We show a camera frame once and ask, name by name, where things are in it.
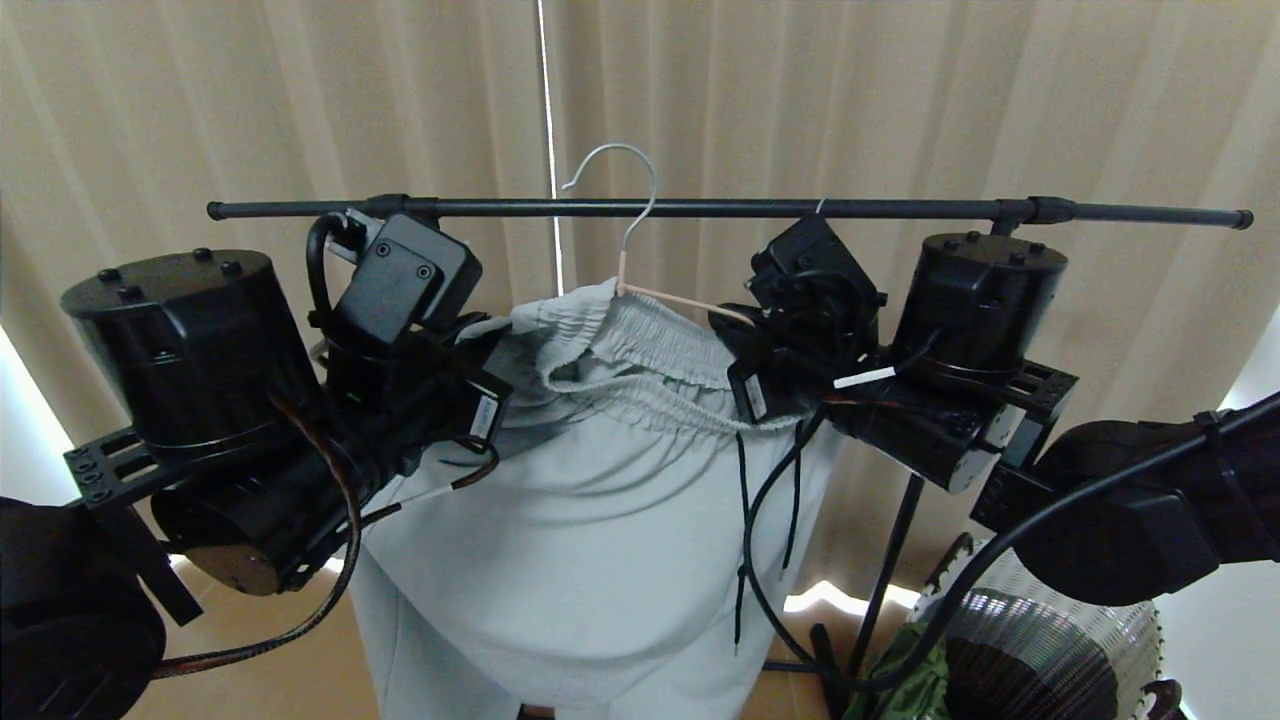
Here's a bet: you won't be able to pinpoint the black clothes rack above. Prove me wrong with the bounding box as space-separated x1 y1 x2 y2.
207 194 1254 720

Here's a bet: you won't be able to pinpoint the beige curtain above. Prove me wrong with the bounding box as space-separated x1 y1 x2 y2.
0 0 1280 613

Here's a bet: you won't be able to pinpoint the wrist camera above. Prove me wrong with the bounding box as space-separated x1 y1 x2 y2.
748 215 889 366
305 210 484 351

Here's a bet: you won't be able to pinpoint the green printed shirt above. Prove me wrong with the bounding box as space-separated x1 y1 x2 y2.
868 622 953 720

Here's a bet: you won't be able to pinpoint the white laundry basket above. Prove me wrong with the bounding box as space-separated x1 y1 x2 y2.
905 535 1191 720

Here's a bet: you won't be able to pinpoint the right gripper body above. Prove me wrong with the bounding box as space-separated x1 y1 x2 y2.
710 305 1023 494

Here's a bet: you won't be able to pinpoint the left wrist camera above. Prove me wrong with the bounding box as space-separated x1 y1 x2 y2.
305 210 484 351

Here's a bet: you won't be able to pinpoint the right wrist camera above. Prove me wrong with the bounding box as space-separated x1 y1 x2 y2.
748 215 889 366

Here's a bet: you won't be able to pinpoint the pink clothes hanger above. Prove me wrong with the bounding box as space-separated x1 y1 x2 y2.
562 143 758 327

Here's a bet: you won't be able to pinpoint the black cable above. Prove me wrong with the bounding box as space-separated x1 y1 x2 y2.
742 395 1280 693
155 392 363 679

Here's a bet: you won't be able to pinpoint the pale grey shorts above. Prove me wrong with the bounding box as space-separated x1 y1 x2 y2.
345 277 846 720

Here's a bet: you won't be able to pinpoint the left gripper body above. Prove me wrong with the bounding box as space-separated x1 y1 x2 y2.
150 325 517 598

